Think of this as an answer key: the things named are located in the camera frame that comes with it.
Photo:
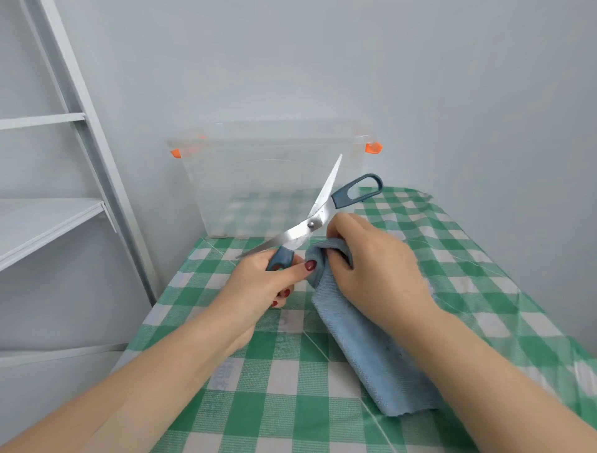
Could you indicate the person's right hand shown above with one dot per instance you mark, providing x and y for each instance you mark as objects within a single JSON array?
[{"x": 387, "y": 275}]

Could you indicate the person's left hand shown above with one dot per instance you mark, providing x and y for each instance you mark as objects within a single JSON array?
[{"x": 252, "y": 289}]

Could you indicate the blue microfibre cloth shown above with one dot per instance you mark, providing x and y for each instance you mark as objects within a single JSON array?
[{"x": 373, "y": 354}]

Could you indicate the person's left forearm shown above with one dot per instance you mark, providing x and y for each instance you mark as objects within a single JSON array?
[{"x": 107, "y": 396}]

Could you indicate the person's right forearm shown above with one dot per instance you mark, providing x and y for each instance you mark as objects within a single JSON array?
[{"x": 508, "y": 396}]

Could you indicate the clear plastic storage box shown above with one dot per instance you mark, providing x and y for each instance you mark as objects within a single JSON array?
[{"x": 242, "y": 182}]

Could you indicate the green white checkered tablecloth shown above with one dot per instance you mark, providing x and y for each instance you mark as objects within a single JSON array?
[{"x": 298, "y": 401}]

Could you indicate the white metal shelf rack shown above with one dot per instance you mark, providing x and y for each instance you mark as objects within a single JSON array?
[{"x": 46, "y": 224}]

